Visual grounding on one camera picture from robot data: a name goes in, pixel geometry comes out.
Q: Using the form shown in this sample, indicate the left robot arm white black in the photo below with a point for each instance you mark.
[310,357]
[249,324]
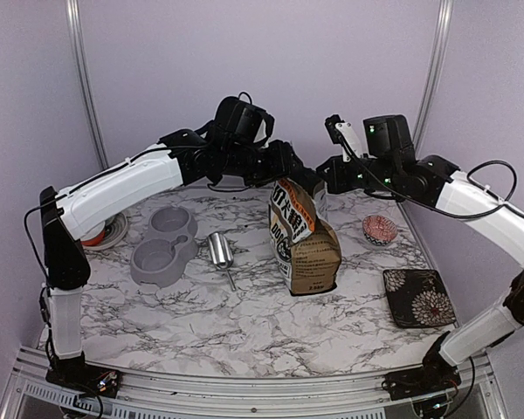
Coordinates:
[236,142]

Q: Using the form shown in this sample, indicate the left aluminium frame post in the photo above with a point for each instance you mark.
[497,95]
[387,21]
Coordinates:
[85,85]

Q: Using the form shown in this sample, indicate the grey double pet bowl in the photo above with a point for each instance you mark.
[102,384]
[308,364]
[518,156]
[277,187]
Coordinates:
[168,245]

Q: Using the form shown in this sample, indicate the white orange bowl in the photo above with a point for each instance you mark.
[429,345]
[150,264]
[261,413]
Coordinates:
[94,236]

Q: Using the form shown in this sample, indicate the right aluminium frame post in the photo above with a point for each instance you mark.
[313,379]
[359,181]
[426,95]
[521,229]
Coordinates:
[436,64]

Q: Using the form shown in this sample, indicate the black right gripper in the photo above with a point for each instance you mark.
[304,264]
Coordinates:
[335,182]

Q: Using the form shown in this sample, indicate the aluminium frame post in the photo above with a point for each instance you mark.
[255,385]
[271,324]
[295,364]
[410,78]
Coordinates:
[85,85]
[436,64]

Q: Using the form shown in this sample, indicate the front aluminium rail base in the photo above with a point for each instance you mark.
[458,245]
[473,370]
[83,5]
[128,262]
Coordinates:
[144,394]

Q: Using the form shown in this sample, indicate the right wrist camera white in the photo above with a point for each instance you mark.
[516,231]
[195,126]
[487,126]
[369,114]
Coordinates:
[342,133]

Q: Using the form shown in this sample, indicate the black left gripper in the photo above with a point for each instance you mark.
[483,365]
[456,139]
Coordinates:
[283,164]

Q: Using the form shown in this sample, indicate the red patterned small bowl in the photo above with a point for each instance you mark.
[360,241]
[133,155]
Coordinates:
[379,230]

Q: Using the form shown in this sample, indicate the metal food scoop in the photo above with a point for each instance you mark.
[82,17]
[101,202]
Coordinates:
[221,255]

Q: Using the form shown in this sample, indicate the black floral square plate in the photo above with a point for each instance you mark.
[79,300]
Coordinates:
[417,298]

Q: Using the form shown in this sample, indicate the brown dog food bag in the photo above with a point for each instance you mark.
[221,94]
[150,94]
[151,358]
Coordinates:
[303,242]

